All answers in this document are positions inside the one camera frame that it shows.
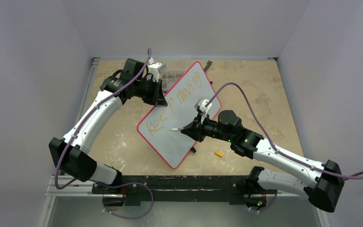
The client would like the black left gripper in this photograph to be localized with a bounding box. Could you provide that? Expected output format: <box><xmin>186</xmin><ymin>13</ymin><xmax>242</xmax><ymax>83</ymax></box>
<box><xmin>133</xmin><ymin>77</ymin><xmax>166</xmax><ymax>105</ymax></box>

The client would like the pink framed whiteboard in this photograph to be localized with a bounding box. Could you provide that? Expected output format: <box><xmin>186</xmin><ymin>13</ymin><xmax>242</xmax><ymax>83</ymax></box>
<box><xmin>137</xmin><ymin>61</ymin><xmax>216</xmax><ymax>169</ymax></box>

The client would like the yellow marker cap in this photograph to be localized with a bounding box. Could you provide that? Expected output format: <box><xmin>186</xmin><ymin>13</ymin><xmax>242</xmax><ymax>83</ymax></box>
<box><xmin>214</xmin><ymin>151</ymin><xmax>223</xmax><ymax>158</ymax></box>

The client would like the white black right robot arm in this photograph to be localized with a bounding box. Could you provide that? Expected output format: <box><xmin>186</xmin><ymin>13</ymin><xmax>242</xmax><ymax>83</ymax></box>
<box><xmin>180</xmin><ymin>110</ymin><xmax>345</xmax><ymax>213</ymax></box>

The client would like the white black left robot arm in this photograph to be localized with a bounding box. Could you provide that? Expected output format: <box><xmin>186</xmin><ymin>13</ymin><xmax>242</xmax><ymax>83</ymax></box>
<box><xmin>49</xmin><ymin>59</ymin><xmax>167</xmax><ymax>193</ymax></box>

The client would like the clear plastic screw box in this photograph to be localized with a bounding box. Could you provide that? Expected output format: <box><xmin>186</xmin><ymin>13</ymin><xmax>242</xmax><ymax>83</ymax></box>
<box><xmin>161</xmin><ymin>60</ymin><xmax>187</xmax><ymax>93</ymax></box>

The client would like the black metal rod tool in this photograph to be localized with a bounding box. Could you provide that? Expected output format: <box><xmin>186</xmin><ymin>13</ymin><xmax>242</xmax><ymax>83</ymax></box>
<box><xmin>204</xmin><ymin>61</ymin><xmax>212</xmax><ymax>72</ymax></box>

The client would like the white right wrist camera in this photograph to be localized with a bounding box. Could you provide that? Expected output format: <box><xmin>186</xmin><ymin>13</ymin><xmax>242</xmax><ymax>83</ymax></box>
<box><xmin>194</xmin><ymin>98</ymin><xmax>213</xmax><ymax>124</ymax></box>

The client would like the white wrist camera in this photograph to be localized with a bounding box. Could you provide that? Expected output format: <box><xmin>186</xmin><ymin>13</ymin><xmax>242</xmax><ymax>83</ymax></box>
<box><xmin>194</xmin><ymin>98</ymin><xmax>213</xmax><ymax>124</ymax></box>
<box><xmin>146</xmin><ymin>62</ymin><xmax>167</xmax><ymax>82</ymax></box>

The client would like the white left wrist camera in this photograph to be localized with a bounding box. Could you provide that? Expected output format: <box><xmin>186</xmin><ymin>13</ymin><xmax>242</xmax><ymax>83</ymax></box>
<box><xmin>146</xmin><ymin>62</ymin><xmax>167</xmax><ymax>82</ymax></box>

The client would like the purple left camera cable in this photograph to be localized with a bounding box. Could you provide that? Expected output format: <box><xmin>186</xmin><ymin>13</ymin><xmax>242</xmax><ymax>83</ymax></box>
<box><xmin>54</xmin><ymin>48</ymin><xmax>152</xmax><ymax>191</ymax></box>

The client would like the purple camera cable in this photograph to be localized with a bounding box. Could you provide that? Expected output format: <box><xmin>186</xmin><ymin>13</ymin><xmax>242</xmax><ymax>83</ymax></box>
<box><xmin>54</xmin><ymin>48</ymin><xmax>152</xmax><ymax>191</ymax></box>
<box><xmin>206</xmin><ymin>82</ymin><xmax>363</xmax><ymax>181</ymax></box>

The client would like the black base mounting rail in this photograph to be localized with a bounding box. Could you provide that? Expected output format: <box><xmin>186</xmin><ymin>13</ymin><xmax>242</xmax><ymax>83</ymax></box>
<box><xmin>92</xmin><ymin>175</ymin><xmax>276</xmax><ymax>206</ymax></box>

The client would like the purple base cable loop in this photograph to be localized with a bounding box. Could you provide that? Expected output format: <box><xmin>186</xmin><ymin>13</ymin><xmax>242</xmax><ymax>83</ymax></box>
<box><xmin>102</xmin><ymin>182</ymin><xmax>155</xmax><ymax>220</ymax></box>

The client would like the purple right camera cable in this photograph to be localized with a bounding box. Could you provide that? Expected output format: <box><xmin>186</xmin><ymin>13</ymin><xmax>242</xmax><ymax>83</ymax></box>
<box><xmin>206</xmin><ymin>82</ymin><xmax>363</xmax><ymax>181</ymax></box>

